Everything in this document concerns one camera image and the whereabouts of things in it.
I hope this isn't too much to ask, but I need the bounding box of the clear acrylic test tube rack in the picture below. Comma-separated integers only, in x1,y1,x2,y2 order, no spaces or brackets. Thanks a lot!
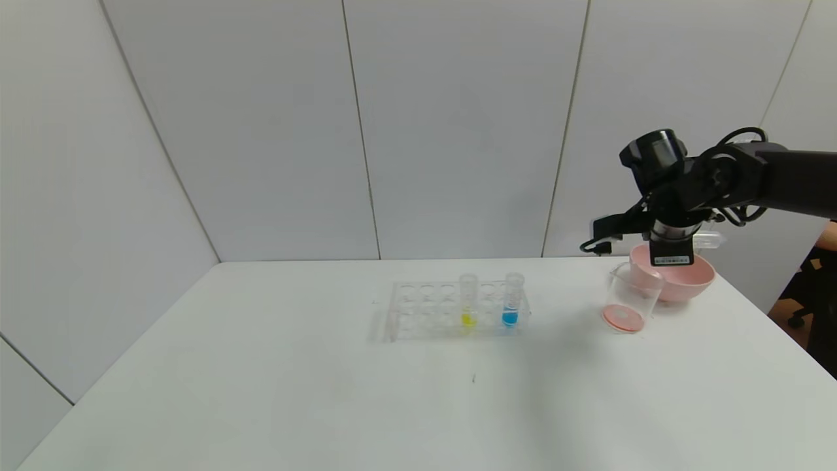
387,280,529,342

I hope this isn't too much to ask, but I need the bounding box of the test tube with yellow pigment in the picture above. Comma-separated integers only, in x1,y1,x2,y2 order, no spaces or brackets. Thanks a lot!
458,273,478,329

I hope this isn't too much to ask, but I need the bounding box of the test tube with blue pigment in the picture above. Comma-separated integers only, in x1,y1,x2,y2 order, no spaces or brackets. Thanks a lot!
502,272,525,328

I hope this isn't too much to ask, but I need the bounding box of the clear glass beaker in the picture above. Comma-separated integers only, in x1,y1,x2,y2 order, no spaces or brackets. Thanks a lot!
602,263,662,334

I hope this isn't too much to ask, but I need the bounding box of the pink bowl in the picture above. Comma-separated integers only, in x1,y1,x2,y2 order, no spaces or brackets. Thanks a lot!
629,243,715,303

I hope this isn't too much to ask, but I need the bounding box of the black office chair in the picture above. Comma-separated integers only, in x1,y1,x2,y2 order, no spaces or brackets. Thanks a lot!
783,252,837,381

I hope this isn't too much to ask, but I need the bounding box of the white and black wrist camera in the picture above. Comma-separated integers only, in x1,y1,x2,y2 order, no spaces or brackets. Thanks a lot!
592,211,649,247

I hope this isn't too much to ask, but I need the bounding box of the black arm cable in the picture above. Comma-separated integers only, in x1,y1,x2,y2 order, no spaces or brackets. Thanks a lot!
715,126,770,228

